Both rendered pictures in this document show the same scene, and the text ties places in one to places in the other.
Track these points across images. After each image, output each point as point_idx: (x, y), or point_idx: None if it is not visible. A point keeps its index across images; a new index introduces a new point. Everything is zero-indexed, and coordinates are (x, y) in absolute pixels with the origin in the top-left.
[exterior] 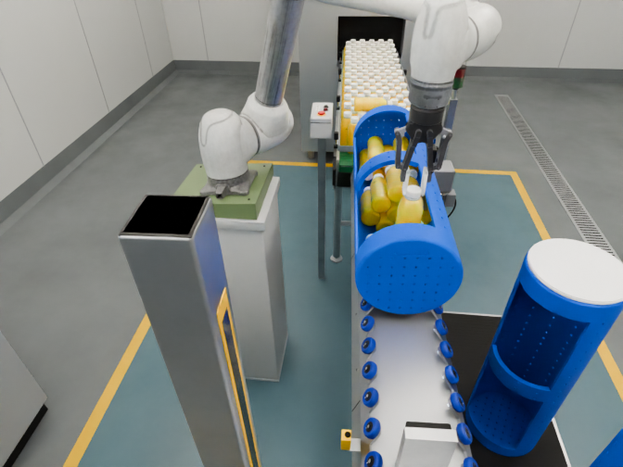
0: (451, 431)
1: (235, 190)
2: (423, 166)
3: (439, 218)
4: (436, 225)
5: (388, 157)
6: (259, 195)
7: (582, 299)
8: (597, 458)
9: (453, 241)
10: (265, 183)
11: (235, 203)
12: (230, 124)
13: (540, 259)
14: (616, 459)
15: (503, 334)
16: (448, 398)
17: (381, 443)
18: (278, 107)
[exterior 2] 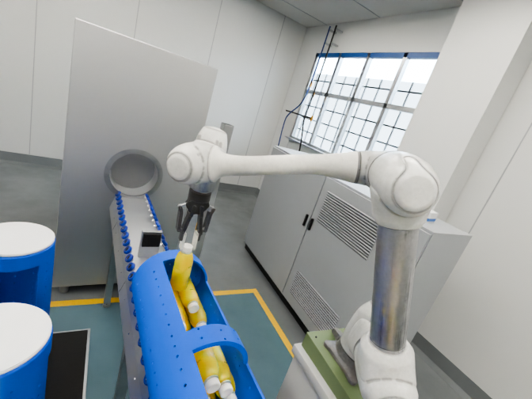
0: (144, 231)
1: (333, 340)
2: (180, 333)
3: (158, 275)
4: (162, 264)
5: (221, 331)
6: (314, 345)
7: (19, 303)
8: (40, 288)
9: (145, 273)
10: (330, 374)
11: (320, 331)
12: (366, 306)
13: (34, 337)
14: (52, 257)
15: None
16: (134, 269)
17: None
18: (367, 338)
